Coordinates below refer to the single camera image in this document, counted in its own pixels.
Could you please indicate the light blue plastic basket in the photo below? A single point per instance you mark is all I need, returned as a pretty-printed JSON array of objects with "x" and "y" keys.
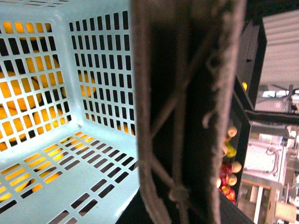
[{"x": 68, "y": 150}]

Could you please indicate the brown basket handle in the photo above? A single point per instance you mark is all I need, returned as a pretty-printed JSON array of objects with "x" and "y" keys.
[{"x": 185, "y": 57}]

